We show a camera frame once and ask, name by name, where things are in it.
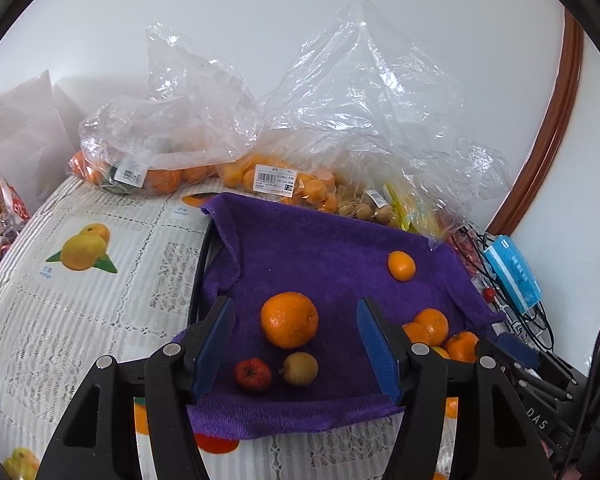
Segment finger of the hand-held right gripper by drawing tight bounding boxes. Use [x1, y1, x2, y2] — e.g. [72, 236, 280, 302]
[496, 334, 578, 387]
[475, 339, 571, 403]

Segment red white snack packet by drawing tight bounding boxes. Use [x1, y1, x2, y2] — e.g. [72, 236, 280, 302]
[0, 180, 33, 226]

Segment fruit-print lace tablecloth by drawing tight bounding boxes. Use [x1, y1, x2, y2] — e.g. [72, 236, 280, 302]
[0, 177, 546, 480]

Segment small tangerine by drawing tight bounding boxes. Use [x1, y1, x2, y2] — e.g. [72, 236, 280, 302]
[444, 331, 481, 363]
[387, 251, 417, 282]
[413, 308, 450, 347]
[401, 322, 432, 347]

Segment small red fruit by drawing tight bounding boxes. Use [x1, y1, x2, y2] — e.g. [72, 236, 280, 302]
[233, 357, 273, 393]

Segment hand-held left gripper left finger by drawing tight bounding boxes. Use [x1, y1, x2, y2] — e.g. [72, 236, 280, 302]
[34, 295, 236, 480]

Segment clear bag of kumquats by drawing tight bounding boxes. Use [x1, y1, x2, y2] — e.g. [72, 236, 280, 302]
[215, 0, 516, 213]

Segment small brown-green fruit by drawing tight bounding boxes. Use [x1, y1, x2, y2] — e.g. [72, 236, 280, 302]
[279, 351, 320, 387]

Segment black cable bundle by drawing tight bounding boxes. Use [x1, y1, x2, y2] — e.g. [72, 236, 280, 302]
[457, 225, 556, 348]

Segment bag of red fruit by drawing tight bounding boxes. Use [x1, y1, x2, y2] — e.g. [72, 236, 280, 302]
[450, 227, 496, 303]

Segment clear bag of tangerines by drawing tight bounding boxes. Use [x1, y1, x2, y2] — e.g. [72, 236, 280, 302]
[69, 22, 263, 196]

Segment clear bag of longans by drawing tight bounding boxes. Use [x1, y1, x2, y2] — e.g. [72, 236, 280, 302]
[336, 184, 406, 228]

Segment large orange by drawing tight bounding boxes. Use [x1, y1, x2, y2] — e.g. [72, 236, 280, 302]
[260, 291, 320, 350]

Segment purple towel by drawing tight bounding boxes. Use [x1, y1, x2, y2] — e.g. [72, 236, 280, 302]
[172, 191, 508, 440]

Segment blue tissue packet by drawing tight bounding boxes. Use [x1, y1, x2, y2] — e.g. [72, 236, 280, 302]
[482, 235, 543, 313]

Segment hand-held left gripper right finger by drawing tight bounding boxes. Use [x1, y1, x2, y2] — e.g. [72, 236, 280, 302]
[356, 297, 556, 480]

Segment white paper bag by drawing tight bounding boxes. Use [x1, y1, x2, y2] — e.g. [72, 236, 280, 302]
[0, 70, 81, 211]

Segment brown wooden door frame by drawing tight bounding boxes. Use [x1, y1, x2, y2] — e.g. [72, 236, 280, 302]
[487, 5, 585, 236]

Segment clear bag of yellow fruit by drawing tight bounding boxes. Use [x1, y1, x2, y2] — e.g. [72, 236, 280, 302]
[385, 182, 451, 251]

